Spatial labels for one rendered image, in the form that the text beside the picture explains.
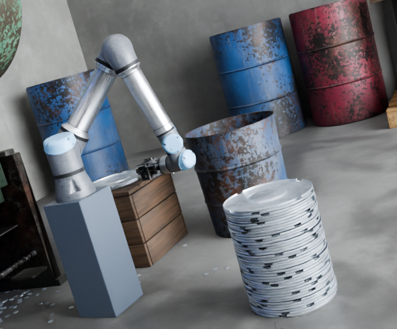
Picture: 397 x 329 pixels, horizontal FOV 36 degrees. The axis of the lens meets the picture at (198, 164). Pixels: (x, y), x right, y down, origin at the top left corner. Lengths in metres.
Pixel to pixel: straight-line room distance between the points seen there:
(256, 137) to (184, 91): 3.09
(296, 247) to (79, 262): 0.84
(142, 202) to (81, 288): 0.53
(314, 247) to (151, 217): 1.02
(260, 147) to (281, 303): 0.91
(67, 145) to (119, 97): 3.77
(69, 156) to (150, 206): 0.63
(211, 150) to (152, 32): 3.20
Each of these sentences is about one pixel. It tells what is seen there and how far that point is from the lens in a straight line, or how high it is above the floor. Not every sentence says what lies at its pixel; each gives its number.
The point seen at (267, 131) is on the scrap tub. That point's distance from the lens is 2.69.
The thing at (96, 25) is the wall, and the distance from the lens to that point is 6.00.
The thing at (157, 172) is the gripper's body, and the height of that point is 0.42.
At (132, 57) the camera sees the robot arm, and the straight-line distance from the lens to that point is 2.23.
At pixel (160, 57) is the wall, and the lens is 5.73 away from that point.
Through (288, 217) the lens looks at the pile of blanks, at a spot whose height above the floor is 0.31.
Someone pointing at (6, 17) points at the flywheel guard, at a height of 1.18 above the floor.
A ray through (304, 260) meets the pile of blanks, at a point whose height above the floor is 0.16.
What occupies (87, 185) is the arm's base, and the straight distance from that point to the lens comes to 2.27.
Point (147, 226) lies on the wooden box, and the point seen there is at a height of 0.16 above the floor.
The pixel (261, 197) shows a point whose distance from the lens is 1.95.
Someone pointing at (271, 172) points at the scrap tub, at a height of 0.25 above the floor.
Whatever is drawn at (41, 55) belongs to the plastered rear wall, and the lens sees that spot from 5.58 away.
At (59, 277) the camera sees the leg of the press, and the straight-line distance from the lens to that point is 2.89.
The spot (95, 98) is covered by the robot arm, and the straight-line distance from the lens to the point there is 2.37.
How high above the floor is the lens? 0.87
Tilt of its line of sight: 11 degrees down
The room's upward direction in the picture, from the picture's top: 16 degrees counter-clockwise
